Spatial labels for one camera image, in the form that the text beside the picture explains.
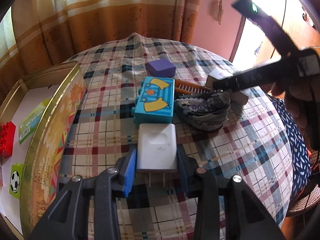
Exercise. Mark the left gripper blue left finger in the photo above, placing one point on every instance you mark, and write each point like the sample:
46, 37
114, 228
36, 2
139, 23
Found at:
127, 171

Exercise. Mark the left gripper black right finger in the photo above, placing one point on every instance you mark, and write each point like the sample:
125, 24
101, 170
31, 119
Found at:
187, 167

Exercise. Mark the white power adapter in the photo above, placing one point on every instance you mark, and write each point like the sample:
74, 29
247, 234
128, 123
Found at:
157, 149

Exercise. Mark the blue toy brick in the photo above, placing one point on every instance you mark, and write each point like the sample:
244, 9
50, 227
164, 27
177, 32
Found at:
155, 101

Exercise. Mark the white cork-pattern box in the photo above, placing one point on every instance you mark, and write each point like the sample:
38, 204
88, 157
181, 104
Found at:
220, 79

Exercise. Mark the brown comb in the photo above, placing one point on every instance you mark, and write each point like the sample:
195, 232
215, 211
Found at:
188, 88

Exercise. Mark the green soccer ball block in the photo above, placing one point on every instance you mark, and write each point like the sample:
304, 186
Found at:
15, 180

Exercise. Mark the person's right hand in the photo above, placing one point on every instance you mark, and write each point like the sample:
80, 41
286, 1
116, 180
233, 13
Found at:
301, 97

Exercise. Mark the plaid tablecloth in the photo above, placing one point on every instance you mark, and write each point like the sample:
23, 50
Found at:
252, 143

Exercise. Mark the purple block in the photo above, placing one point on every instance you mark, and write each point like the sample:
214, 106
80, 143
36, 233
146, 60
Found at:
161, 68

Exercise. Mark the blue white patterned fabric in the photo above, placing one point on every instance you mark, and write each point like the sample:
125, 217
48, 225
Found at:
300, 157

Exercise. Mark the gold rectangular tin box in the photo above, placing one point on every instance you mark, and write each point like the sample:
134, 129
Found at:
42, 151

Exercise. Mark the green card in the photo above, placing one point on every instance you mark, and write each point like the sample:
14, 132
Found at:
30, 123

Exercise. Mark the red toy brick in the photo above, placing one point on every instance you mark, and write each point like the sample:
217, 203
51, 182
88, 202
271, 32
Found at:
7, 139

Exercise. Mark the orange cream curtain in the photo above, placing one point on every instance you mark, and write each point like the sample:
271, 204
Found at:
37, 34

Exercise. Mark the hanging wall tassel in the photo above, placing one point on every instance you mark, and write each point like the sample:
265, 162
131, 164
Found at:
216, 10

